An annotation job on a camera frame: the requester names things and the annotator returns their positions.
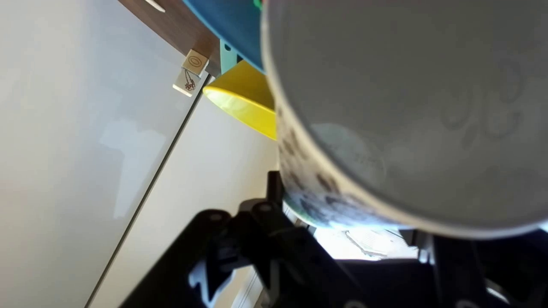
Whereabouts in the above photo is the white plastic spoon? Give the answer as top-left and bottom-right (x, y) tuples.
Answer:
(143, 0), (169, 14)

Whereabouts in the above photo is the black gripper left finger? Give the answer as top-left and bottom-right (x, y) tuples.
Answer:
(119, 170), (367, 308)

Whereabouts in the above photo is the white patterned paper coffee cup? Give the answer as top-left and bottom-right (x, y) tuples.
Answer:
(259, 0), (548, 242)

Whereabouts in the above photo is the blue plastic bowl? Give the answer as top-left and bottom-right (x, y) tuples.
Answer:
(182, 0), (271, 74)

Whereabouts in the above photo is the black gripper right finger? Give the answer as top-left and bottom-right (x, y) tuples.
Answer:
(426, 226), (548, 308)

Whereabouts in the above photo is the yellow plastic bowl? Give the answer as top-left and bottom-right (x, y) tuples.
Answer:
(203, 59), (280, 144)

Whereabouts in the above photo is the small white carton box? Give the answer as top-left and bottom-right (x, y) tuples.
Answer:
(172, 48), (213, 100)

